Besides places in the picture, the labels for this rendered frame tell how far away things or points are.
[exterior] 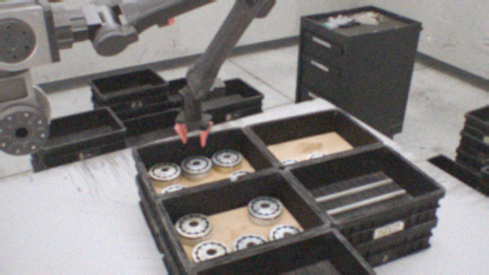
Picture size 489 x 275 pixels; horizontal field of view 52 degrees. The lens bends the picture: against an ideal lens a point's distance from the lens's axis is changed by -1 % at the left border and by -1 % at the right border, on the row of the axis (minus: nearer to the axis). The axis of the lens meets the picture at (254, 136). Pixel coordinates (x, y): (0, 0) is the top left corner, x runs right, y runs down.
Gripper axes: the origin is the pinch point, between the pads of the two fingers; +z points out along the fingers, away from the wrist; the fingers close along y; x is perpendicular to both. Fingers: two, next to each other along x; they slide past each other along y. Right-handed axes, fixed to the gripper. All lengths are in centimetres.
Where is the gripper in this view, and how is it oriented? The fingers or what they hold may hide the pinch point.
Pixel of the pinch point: (194, 141)
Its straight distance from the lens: 166.9
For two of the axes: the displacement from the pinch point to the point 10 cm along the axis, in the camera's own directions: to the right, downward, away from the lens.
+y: -9.7, -1.5, 1.8
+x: -2.3, 4.8, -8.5
